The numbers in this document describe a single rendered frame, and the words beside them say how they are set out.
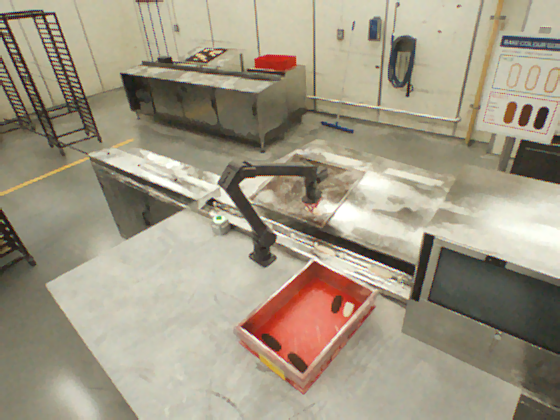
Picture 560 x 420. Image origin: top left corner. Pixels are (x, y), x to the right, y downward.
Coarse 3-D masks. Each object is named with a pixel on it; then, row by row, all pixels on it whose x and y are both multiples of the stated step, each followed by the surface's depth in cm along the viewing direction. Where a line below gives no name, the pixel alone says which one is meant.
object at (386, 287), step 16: (160, 192) 218; (192, 208) 203; (208, 208) 199; (240, 224) 185; (288, 240) 172; (304, 256) 163; (320, 256) 161; (352, 272) 151; (368, 272) 151; (384, 288) 143; (400, 288) 142
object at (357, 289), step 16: (304, 272) 146; (320, 272) 151; (336, 272) 144; (288, 288) 141; (352, 288) 141; (368, 288) 135; (272, 304) 135; (368, 304) 129; (256, 320) 130; (352, 320) 123; (240, 336) 123; (336, 336) 118; (272, 352) 114; (288, 368) 109; (320, 368) 112; (304, 384) 107
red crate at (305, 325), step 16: (304, 288) 150; (320, 288) 150; (336, 288) 149; (288, 304) 143; (304, 304) 143; (320, 304) 142; (272, 320) 137; (288, 320) 137; (304, 320) 136; (320, 320) 136; (336, 320) 135; (256, 336) 131; (288, 336) 130; (304, 336) 130; (320, 336) 130; (256, 352) 124; (288, 352) 125; (304, 352) 125; (320, 352) 124; (336, 352) 123
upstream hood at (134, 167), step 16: (96, 160) 254; (112, 160) 247; (128, 160) 246; (144, 160) 244; (128, 176) 235; (144, 176) 224; (160, 176) 223; (176, 176) 221; (176, 192) 205; (192, 192) 204; (208, 192) 203
